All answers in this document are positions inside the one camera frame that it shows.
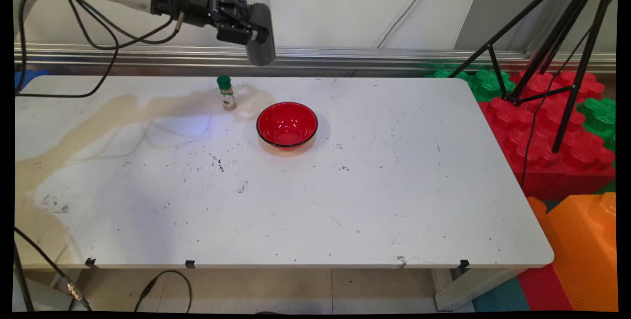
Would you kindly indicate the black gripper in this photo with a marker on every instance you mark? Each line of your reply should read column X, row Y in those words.
column 190, row 3

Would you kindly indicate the clear jar of black seeds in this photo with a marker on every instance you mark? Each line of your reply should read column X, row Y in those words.
column 263, row 55

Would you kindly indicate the green-capped spice bottle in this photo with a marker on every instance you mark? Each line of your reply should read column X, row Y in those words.
column 227, row 97

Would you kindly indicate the red bowl with black rim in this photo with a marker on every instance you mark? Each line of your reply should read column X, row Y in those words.
column 287, row 124

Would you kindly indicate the green foam building block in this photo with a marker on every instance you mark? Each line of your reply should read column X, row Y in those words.
column 488, row 85
column 599, row 117
column 607, row 188
column 443, row 72

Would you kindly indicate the blue foam block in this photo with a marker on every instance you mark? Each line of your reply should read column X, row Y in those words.
column 29, row 78

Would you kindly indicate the black table edge clip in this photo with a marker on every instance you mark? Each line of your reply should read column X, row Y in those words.
column 190, row 264
column 90, row 262
column 464, row 265

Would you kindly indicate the black tripod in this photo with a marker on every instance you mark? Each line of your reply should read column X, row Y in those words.
column 577, row 38

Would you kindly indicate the white table leg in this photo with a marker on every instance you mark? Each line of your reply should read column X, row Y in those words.
column 468, row 289
column 49, row 299

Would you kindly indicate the small orange foam block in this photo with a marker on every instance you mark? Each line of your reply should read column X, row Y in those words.
column 536, row 208

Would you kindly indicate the teal floor mat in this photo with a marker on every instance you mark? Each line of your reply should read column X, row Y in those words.
column 500, row 297

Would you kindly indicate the red floor mat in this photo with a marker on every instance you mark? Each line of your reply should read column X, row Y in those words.
column 542, row 292

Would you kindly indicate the large orange foam block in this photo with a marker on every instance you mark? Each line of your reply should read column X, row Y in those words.
column 581, row 255

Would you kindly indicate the aluminium wall rail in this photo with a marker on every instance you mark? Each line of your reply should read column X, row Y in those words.
column 345, row 55

